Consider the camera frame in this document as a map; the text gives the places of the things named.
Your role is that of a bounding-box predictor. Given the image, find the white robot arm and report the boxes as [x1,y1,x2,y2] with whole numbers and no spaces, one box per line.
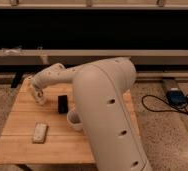
[30,57,152,171]

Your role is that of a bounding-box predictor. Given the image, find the black box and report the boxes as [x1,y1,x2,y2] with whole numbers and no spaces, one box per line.
[58,95,68,114]

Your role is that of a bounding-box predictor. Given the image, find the white cup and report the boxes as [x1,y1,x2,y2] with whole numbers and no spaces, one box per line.
[67,108,83,131]

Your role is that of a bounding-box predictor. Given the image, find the beige rectangular block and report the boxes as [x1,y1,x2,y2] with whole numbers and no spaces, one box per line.
[32,123,48,143]

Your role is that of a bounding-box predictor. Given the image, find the wooden board table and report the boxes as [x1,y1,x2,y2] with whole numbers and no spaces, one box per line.
[0,77,146,166]

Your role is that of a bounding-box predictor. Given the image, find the blue device on floor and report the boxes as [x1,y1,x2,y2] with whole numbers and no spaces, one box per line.
[166,90,186,106]

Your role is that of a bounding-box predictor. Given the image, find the black cable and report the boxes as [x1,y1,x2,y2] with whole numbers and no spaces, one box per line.
[141,79,188,168]

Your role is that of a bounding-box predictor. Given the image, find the long metal rail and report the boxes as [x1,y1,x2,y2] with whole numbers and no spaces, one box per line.
[0,49,188,66]

